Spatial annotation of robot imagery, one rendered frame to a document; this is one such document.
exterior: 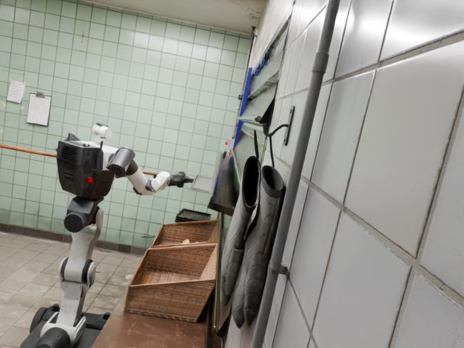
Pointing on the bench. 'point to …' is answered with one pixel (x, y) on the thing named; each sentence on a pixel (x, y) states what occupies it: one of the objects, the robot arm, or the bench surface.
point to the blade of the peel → (201, 184)
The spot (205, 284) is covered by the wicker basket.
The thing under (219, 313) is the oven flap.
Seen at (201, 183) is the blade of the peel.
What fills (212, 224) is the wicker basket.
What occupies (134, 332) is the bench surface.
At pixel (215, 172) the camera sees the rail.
